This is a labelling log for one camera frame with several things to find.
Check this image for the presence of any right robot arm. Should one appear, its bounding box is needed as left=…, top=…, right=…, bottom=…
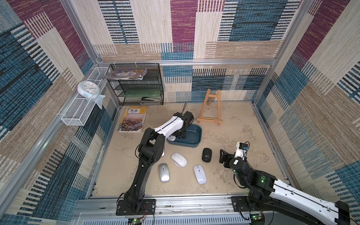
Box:
left=219, top=150, right=352, bottom=225

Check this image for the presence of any white rounded mouse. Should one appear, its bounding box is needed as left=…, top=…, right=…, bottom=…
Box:
left=171, top=152, right=188, bottom=168

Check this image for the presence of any white slim mouse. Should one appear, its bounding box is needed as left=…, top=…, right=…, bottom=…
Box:
left=193, top=165, right=207, bottom=185

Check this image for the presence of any black Lecoo mouse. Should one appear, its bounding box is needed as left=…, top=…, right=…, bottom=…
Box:
left=202, top=148, right=212, bottom=163

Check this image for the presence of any wooden mini easel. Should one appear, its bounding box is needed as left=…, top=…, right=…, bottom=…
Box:
left=196, top=89, right=223, bottom=126

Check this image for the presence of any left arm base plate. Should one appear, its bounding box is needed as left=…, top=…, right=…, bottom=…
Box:
left=115, top=199, right=156, bottom=216

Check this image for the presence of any black wire mesh shelf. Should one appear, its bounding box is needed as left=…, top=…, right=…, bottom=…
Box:
left=108, top=63, right=164, bottom=107

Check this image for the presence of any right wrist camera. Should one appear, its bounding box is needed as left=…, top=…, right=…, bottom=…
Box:
left=234, top=142, right=250, bottom=159

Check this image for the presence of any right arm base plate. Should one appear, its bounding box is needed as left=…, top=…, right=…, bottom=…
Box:
left=231, top=196, right=270, bottom=212

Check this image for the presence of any magazine on shelf top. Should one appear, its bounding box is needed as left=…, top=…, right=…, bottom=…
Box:
left=102, top=69, right=148, bottom=80

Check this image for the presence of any teal storage box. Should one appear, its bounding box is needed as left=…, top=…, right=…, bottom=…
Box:
left=167, top=124, right=202, bottom=148

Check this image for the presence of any white wire wall basket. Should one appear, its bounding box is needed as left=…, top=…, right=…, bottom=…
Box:
left=61, top=67, right=109, bottom=126

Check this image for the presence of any black stapler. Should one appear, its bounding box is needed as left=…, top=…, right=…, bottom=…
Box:
left=141, top=97, right=160, bottom=102

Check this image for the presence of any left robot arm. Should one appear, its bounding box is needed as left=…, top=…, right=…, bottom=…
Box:
left=123, top=111, right=194, bottom=213

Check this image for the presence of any yellow textbook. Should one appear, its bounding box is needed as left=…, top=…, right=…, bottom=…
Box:
left=118, top=106, right=148, bottom=133

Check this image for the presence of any white round clock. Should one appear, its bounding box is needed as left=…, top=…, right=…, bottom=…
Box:
left=77, top=80, right=100, bottom=99

